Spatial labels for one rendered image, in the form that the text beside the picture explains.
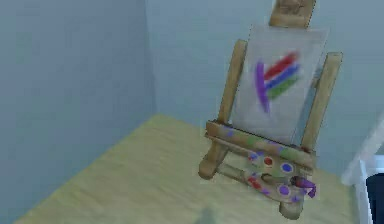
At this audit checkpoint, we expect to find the white canvas with coloured strokes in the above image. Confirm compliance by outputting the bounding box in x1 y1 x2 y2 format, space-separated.
230 23 330 146

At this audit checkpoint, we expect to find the wooden paint palette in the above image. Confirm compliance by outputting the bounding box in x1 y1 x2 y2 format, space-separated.
244 150 318 204

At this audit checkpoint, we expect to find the white framed window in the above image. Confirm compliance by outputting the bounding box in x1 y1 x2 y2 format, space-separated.
340 111 384 224

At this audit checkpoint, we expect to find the wooden painting easel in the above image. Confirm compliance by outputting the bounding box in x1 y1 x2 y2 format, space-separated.
198 0 344 221

